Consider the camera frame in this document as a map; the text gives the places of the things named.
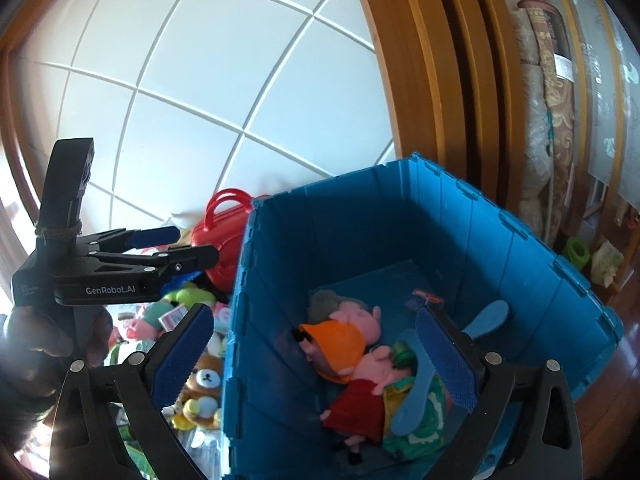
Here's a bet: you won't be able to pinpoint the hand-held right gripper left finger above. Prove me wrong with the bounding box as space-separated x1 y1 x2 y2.
50 302 216 480

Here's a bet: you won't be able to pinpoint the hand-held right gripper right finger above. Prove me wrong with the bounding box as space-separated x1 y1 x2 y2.
416 306 586 480

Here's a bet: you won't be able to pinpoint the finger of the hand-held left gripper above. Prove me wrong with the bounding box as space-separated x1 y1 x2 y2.
82 226 181 256
89 244 220 286

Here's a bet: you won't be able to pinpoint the green snack bag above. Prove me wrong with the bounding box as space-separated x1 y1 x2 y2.
382 342 453 458

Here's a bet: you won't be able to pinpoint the pig plush red dress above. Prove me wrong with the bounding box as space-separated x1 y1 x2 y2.
320 345 420 466

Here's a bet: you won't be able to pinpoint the pig plush orange dress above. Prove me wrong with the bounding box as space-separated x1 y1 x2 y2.
299 304 383 387

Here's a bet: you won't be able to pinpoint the blue plastic crate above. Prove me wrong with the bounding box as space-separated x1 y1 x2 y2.
220 152 626 480

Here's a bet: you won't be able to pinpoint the person's left hand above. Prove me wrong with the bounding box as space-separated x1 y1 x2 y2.
2 305 113 396

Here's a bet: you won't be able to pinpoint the brown bear plush toy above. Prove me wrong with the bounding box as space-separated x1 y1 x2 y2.
172 352 224 429

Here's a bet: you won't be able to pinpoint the red bear-embossed carry case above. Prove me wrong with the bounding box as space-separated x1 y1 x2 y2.
190 188 253 292

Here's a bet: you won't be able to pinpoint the green round plush toy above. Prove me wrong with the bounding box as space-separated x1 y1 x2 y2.
162 282 217 312

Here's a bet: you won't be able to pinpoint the pig plush teal dress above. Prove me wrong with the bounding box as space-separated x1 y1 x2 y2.
122 310 166 342

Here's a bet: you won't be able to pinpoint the green rolled mat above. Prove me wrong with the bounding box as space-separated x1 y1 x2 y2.
565 239 594 269

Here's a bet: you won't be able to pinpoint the rolled patterned rugs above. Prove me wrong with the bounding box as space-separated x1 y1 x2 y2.
512 0 578 243

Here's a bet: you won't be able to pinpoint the wooden frame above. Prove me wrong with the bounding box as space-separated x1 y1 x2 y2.
0 35 43 221
345 0 528 216

